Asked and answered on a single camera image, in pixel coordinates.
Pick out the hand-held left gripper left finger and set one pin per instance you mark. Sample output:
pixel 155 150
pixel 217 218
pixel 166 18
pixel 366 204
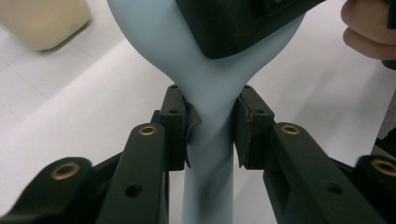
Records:
pixel 174 133

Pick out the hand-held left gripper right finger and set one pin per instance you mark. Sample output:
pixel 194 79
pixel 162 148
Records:
pixel 255 137

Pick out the light blue hairbrush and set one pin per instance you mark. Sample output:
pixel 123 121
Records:
pixel 207 93

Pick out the dark grey object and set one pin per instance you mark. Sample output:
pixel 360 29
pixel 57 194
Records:
pixel 388 124

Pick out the cream plastic container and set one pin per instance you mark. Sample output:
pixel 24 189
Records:
pixel 40 21

